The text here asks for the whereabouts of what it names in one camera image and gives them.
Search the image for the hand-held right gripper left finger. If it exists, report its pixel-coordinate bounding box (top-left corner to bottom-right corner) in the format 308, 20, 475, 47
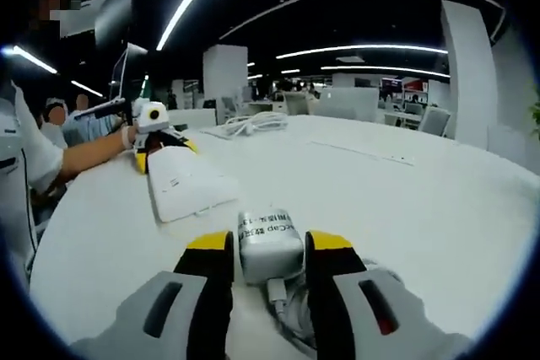
69, 231, 235, 360

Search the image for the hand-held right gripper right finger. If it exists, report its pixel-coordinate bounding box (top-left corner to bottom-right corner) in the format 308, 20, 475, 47
304, 229, 474, 360

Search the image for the white power strip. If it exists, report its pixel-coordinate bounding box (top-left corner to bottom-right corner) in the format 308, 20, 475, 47
146, 145, 240, 223

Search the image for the white charger cable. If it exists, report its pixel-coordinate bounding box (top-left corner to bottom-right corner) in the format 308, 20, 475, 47
264, 276, 319, 351

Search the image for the white charger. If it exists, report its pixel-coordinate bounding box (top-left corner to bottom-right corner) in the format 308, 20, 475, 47
236, 208, 306, 287

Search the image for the white desk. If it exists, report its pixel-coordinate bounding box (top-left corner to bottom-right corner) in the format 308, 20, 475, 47
29, 114, 540, 360

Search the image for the person's left hand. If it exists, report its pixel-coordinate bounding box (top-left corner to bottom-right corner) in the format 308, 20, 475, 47
119, 124, 140, 152

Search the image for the computer monitor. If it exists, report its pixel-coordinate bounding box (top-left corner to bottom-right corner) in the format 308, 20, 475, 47
110, 42, 149, 102

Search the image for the white mesh office chair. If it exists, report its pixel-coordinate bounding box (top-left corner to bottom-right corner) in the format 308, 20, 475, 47
220, 95, 242, 121
418, 105, 452, 138

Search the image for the white partition panel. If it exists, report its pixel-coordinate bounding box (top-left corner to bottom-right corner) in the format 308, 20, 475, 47
315, 86, 381, 122

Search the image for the green potted plant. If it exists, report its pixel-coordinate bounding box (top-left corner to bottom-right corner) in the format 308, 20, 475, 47
528, 84, 540, 142

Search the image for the white cable bundle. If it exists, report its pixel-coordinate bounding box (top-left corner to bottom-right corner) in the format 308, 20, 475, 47
220, 111, 289, 138

